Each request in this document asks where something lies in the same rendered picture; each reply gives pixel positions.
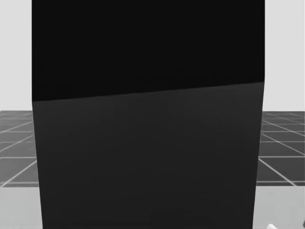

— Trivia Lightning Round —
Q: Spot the black screen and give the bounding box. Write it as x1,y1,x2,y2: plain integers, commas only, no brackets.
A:
31,0,266,229

